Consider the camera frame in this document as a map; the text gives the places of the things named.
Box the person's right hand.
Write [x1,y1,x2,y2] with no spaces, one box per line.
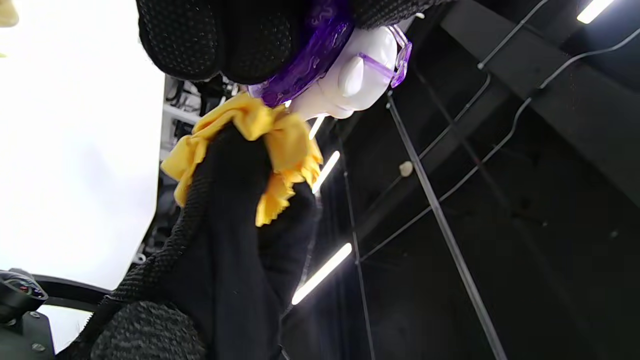
[55,122,322,360]

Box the person's left hand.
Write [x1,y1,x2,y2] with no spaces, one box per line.
[136,0,451,86]

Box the yellow dusting cloth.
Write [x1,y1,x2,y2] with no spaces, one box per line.
[160,92,325,228]

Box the bear ornament purple base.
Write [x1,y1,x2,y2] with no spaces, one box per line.
[247,0,415,121]

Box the ceiling light strip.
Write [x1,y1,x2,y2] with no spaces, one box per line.
[577,0,616,24]
[312,151,341,195]
[292,243,353,306]

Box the black wrist camera block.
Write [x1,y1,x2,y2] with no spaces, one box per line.
[0,311,57,360]

